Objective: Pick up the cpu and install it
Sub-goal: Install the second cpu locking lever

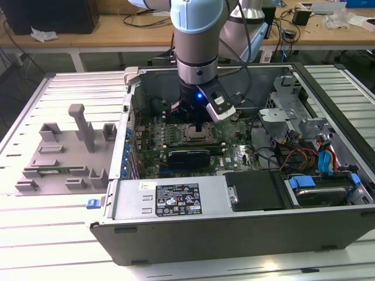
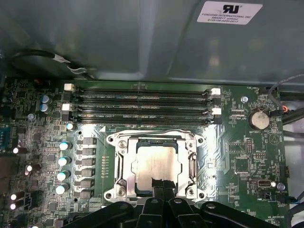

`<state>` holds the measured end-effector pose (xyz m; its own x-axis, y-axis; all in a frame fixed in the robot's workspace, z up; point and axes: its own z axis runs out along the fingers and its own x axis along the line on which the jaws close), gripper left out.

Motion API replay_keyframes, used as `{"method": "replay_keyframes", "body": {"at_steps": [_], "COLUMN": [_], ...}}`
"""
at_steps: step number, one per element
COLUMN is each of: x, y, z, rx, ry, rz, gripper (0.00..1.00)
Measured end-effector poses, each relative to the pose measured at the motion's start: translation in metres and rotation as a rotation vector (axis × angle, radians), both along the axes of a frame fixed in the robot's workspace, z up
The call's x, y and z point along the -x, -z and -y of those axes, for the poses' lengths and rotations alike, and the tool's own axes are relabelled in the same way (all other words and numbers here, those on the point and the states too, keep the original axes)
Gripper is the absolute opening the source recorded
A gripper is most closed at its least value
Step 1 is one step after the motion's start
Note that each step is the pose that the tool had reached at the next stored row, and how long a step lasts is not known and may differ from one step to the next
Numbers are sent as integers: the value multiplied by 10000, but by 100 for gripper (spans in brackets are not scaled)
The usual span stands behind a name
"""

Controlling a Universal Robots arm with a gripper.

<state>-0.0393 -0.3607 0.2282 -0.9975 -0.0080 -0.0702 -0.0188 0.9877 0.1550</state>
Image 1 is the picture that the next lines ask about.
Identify black open PC case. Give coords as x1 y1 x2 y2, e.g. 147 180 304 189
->
89 61 375 266

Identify crumpled white paper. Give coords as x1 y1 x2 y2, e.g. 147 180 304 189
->
30 26 58 42

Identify black computer tower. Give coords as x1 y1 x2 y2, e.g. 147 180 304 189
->
1 0 100 36

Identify white paper sheet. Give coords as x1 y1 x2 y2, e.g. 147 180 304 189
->
347 13 369 26

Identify small black box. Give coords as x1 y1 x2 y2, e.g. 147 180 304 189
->
292 8 311 26

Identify silver metal drive cage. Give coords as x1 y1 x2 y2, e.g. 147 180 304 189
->
257 74 335 153

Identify blue box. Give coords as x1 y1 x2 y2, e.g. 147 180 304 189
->
345 0 375 9

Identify red yellow wire bundle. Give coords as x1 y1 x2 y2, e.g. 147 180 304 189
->
281 148 321 172

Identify silver CPU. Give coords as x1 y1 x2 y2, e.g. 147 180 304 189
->
189 130 210 141

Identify silver power supply box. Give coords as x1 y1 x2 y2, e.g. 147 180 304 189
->
112 175 240 221

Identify long wooden desk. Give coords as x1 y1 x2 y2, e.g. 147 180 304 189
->
0 0 375 74

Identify grey plastic case latch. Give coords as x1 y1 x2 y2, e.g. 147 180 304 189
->
122 66 142 86

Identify blue flat wire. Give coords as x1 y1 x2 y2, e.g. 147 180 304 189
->
315 133 335 176

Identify clear plastic bags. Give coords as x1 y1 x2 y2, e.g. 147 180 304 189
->
323 8 352 30

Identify metal socket cover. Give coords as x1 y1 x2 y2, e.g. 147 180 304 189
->
183 122 217 144

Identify black graphics card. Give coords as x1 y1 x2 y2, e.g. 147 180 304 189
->
166 148 212 170

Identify black upright box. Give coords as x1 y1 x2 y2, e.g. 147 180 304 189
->
262 5 278 40

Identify blue disk carrier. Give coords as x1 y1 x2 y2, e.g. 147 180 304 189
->
287 172 361 194

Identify CPU socket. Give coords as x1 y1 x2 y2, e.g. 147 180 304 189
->
181 122 217 145

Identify grey plastic parts rack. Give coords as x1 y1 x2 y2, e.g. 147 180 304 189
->
14 104 118 197

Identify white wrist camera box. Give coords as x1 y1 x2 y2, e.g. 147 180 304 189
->
203 83 237 122

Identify green motherboard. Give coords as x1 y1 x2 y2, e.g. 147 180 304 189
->
128 109 264 180

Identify black wire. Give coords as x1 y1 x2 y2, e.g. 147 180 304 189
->
248 115 284 172

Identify black hard disk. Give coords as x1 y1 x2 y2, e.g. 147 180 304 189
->
294 187 348 208

